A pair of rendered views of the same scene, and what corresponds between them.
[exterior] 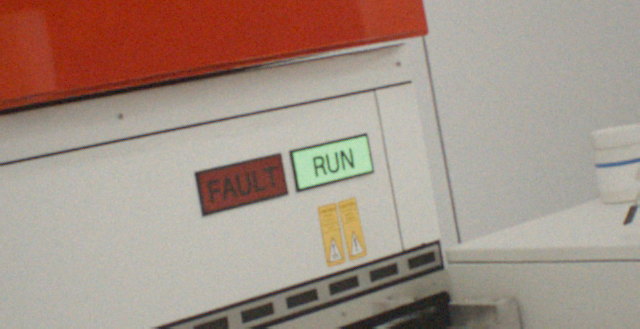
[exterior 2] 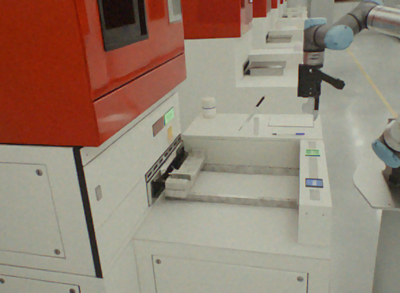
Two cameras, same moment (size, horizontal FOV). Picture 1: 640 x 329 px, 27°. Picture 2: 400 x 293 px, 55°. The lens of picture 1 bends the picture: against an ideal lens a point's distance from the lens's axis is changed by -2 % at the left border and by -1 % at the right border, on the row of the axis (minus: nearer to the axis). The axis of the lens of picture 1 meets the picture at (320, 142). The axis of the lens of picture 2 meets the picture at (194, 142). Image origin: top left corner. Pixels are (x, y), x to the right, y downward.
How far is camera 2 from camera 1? 0.88 m
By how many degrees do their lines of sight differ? 38
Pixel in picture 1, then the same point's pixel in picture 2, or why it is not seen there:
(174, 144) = (149, 117)
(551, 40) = not seen: hidden behind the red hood
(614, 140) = (210, 102)
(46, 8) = (141, 84)
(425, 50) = not seen: hidden behind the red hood
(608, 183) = (207, 113)
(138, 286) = (146, 160)
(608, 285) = (235, 146)
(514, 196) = not seen: hidden behind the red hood
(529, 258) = (211, 138)
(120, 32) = (152, 89)
